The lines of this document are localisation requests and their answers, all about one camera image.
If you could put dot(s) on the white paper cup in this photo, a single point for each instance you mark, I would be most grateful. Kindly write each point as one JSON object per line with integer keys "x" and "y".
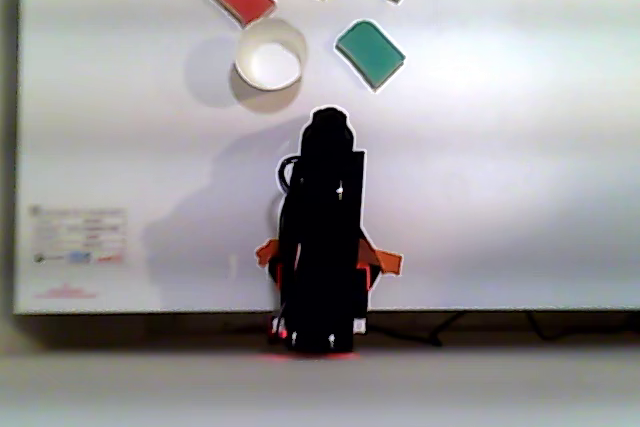
{"x": 272, "y": 33}

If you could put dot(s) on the white power box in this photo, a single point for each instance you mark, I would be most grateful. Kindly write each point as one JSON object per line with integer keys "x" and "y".
{"x": 359, "y": 327}

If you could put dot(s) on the white printed label sticker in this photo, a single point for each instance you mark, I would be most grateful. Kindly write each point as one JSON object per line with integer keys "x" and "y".
{"x": 77, "y": 234}

